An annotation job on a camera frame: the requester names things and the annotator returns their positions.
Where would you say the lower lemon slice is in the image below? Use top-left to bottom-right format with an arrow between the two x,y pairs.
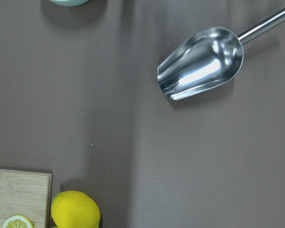
2,215 -> 34,228

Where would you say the wooden cutting board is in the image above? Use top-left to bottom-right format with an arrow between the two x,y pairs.
0,169 -> 52,228

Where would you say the oval yellow lemon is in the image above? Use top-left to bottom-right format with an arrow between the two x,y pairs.
51,190 -> 101,228

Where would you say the metal scoop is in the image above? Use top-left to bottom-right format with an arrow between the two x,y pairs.
157,8 -> 285,101

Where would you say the mint green bowl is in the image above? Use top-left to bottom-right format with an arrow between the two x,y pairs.
49,0 -> 89,7

